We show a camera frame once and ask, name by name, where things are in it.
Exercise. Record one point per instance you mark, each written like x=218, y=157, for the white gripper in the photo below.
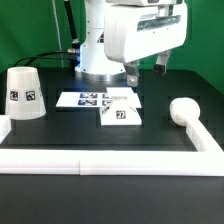
x=132, y=33

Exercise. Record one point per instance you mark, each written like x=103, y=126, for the white lamp base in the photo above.
x=123, y=107

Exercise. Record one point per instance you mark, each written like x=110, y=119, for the white lamp bulb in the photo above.
x=184, y=109

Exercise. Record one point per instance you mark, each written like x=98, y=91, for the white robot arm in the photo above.
x=94, y=64

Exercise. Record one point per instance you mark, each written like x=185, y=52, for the white lamp shade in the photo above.
x=24, y=100

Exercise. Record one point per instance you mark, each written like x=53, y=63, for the white tag plate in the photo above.
x=83, y=99

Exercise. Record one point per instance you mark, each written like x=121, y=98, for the white U-shaped fence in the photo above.
x=71, y=162

